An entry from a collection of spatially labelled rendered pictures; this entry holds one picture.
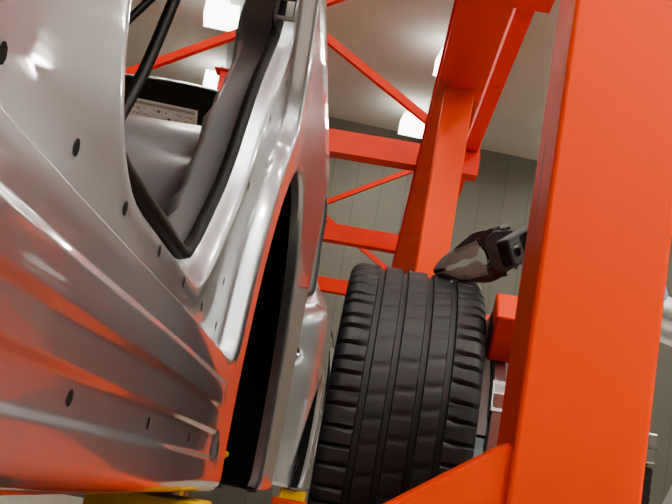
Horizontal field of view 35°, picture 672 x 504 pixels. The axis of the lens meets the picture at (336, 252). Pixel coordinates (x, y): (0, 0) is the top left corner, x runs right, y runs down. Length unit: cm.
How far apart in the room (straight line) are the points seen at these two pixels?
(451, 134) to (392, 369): 424
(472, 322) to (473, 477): 46
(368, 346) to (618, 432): 48
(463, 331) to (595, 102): 47
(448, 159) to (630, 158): 440
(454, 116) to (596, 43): 443
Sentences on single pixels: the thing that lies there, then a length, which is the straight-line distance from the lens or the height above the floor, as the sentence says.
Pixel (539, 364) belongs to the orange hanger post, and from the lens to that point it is 135.
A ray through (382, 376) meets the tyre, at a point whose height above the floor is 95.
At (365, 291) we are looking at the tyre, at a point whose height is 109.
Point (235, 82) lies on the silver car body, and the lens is 161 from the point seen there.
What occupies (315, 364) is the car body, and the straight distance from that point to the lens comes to 475.
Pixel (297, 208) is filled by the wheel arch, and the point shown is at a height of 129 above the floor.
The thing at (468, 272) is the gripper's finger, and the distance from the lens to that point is 189.
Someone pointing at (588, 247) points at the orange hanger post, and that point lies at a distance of 139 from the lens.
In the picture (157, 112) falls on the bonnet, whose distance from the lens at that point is 517.
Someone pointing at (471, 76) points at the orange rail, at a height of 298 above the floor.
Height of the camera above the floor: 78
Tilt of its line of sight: 12 degrees up
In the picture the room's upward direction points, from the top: 10 degrees clockwise
